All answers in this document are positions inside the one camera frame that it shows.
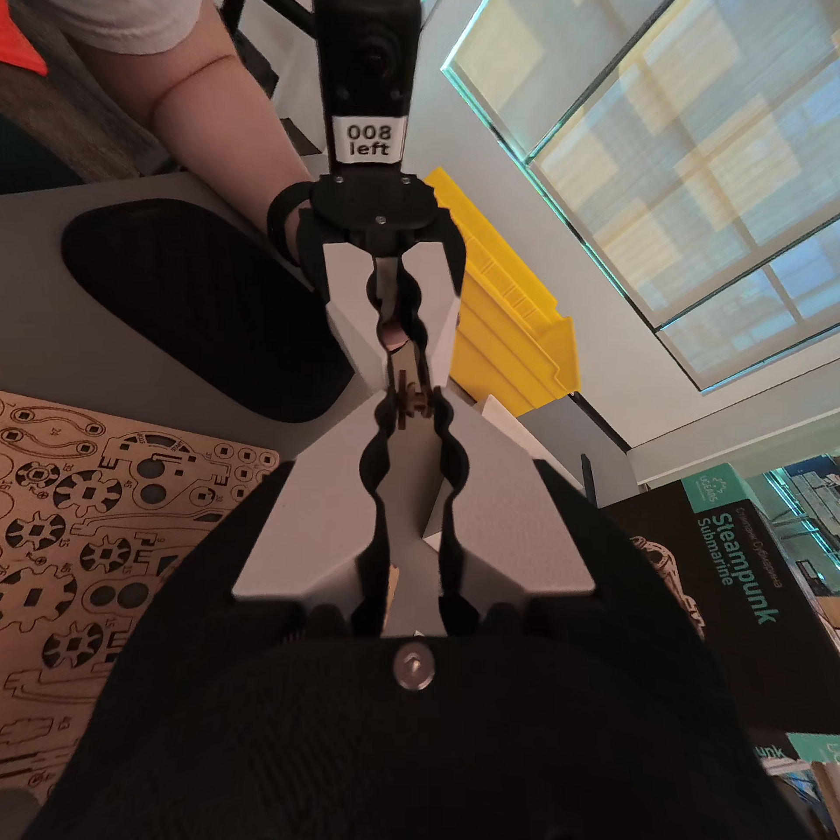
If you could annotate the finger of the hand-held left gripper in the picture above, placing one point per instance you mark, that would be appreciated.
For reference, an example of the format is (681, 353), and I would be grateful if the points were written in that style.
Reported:
(438, 302)
(344, 295)

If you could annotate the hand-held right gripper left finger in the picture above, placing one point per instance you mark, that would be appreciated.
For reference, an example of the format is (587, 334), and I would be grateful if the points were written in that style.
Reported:
(308, 525)

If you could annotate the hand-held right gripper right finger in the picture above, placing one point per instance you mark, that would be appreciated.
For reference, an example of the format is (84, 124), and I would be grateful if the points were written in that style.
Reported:
(518, 525)

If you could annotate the small wooden gear assembly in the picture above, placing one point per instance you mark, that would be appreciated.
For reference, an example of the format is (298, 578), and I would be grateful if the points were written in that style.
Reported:
(410, 399)

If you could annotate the small wooden axle stick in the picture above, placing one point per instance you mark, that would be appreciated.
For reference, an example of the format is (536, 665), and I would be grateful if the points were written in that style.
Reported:
(392, 584)

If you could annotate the laser-cut wooden parts sheet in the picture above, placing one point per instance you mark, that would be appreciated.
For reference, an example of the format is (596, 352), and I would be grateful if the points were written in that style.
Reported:
(197, 479)

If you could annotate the person's left forearm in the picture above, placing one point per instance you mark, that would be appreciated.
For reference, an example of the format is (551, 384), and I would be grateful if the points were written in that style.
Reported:
(197, 111)

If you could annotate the person's left hand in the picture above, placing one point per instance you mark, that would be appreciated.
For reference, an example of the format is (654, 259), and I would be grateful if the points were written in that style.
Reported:
(394, 333)

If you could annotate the yellow plastic bin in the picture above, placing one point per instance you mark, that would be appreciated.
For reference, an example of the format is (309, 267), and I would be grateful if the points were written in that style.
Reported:
(512, 328)

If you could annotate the white cardboard box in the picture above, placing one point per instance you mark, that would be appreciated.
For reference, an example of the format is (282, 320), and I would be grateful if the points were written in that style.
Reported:
(505, 423)

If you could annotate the black quilted cushion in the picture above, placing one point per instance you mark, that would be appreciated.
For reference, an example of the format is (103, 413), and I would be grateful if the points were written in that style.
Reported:
(197, 295)

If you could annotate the window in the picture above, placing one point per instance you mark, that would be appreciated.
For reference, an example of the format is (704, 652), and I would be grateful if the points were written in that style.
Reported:
(656, 164)

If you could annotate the teal black cardboard box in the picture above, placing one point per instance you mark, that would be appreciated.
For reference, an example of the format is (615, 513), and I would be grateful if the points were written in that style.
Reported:
(810, 748)

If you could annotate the orange plastic piece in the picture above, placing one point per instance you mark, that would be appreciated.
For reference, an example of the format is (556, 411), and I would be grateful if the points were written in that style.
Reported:
(16, 46)

